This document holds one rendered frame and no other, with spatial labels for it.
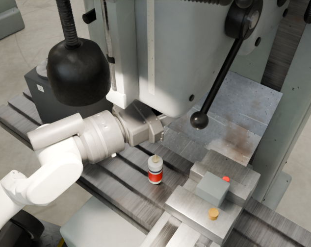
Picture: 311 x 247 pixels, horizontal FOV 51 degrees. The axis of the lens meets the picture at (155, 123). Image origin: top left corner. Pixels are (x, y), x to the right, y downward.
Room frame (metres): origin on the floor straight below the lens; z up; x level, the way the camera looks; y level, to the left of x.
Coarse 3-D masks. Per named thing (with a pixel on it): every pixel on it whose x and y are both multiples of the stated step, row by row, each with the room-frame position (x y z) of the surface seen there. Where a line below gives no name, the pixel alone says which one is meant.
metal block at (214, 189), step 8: (208, 176) 0.41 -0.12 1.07; (216, 176) 0.41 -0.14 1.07; (200, 184) 0.39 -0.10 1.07; (208, 184) 0.39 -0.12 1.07; (216, 184) 0.39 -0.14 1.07; (224, 184) 0.39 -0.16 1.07; (200, 192) 0.38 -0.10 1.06; (208, 192) 0.37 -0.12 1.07; (216, 192) 0.37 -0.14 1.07; (224, 192) 0.37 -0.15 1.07; (208, 200) 0.36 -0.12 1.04; (216, 200) 0.35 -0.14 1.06
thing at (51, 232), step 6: (42, 222) 0.61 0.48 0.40; (48, 222) 0.61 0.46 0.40; (48, 228) 0.58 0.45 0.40; (54, 228) 0.58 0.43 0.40; (42, 234) 0.56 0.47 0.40; (48, 234) 0.56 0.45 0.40; (54, 234) 0.56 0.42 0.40; (60, 234) 0.56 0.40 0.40; (42, 240) 0.53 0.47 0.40; (48, 240) 0.53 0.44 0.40; (54, 240) 0.53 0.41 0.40; (60, 240) 0.53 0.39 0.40; (30, 246) 0.51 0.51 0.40; (36, 246) 0.51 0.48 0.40; (42, 246) 0.51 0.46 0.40; (48, 246) 0.51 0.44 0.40; (54, 246) 0.51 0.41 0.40; (60, 246) 0.52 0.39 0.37; (66, 246) 0.54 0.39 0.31
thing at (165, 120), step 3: (162, 114) 0.45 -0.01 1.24; (159, 117) 0.44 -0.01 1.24; (162, 117) 0.44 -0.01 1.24; (165, 117) 0.45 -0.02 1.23; (168, 117) 0.45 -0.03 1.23; (171, 117) 0.45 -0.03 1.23; (180, 117) 0.47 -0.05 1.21; (162, 120) 0.44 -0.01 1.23; (165, 120) 0.45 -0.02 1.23; (168, 120) 0.45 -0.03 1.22; (171, 120) 0.45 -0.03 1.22; (174, 120) 0.46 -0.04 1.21; (162, 123) 0.44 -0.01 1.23; (165, 123) 0.45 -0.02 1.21; (168, 123) 0.45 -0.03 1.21; (162, 126) 0.44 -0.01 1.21
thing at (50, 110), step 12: (36, 72) 0.74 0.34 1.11; (36, 84) 0.70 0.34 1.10; (48, 84) 0.68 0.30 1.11; (36, 96) 0.71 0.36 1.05; (48, 96) 0.68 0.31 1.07; (36, 108) 0.72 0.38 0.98; (48, 108) 0.69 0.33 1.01; (60, 108) 0.66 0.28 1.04; (72, 108) 0.64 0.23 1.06; (84, 108) 0.61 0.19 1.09; (96, 108) 0.65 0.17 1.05; (108, 108) 0.69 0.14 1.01; (48, 120) 0.70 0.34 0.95
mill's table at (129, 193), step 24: (24, 96) 0.85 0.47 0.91; (0, 120) 0.74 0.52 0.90; (24, 120) 0.72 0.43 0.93; (144, 144) 0.62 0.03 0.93; (96, 168) 0.54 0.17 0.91; (120, 168) 0.53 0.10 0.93; (144, 168) 0.53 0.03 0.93; (168, 168) 0.54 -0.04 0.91; (96, 192) 0.47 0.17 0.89; (120, 192) 0.45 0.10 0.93; (144, 192) 0.45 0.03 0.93; (168, 192) 0.46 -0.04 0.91; (144, 216) 0.38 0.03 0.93; (240, 216) 0.38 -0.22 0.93; (264, 216) 0.38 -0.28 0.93; (240, 240) 0.32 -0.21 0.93; (264, 240) 0.32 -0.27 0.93; (288, 240) 0.32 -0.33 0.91
